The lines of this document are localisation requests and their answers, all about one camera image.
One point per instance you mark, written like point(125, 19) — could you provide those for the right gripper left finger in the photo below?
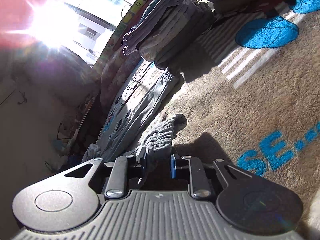
point(128, 166)

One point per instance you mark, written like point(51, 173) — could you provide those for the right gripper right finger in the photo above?
point(191, 169)

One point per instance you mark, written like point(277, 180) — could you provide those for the grey sweatpants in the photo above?
point(140, 133)

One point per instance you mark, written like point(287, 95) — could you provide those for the white folded garment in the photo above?
point(93, 151)

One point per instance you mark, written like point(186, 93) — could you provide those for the cluttered dark side table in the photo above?
point(74, 133)

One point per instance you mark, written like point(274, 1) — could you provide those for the pink floral quilt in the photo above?
point(114, 74)

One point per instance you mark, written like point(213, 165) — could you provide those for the Mickey Mouse brown blanket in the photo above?
point(249, 90)

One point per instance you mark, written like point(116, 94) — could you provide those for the cream patterned folded sheet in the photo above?
point(168, 27)

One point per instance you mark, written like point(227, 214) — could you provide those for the colourful alphabet foam mat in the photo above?
point(131, 18)

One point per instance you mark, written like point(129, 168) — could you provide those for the window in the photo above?
point(96, 22)

